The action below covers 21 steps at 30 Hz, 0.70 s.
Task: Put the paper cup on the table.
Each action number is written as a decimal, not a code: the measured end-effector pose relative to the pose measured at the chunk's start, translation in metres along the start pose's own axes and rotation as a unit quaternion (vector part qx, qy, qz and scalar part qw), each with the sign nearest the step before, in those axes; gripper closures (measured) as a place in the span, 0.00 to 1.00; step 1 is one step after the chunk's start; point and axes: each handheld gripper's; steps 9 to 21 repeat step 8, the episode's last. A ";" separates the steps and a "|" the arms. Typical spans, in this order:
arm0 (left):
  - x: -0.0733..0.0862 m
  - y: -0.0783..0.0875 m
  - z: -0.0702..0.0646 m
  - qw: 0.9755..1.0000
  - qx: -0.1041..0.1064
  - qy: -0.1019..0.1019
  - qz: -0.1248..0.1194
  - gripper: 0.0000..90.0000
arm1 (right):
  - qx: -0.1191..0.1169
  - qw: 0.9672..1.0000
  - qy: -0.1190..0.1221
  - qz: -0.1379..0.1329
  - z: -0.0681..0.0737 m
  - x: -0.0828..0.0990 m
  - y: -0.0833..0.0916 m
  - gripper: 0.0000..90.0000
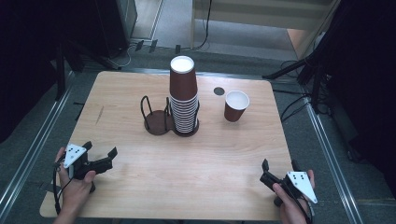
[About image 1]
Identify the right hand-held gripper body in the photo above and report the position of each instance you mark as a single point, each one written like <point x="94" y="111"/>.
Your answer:
<point x="300" y="183"/>

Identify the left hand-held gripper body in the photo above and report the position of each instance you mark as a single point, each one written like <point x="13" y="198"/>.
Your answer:
<point x="74" y="154"/>

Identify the brown paper cup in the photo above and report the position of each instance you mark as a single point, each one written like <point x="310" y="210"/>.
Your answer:
<point x="235" y="109"/>

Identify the stack of brown paper cups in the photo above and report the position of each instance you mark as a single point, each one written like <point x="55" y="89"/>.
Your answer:
<point x="183" y="93"/>

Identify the person's right hand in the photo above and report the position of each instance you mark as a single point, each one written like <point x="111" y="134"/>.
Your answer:
<point x="292" y="211"/>

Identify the person's left hand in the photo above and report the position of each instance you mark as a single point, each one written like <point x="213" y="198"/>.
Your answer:
<point x="73" y="193"/>

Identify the black metal stand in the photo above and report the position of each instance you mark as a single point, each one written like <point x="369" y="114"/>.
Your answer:
<point x="60" y="71"/>

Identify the dark round table grommet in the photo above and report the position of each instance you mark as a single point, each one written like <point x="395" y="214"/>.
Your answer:
<point x="219" y="91"/>

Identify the black tripod stand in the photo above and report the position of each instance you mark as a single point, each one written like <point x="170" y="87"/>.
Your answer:
<point x="311" y="67"/>

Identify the black cabinet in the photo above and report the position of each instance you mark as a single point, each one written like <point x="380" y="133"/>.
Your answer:
<point x="113" y="25"/>

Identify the aluminium floor rail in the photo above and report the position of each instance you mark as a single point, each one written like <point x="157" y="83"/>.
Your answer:
<point x="330" y="158"/>
<point x="34" y="146"/>

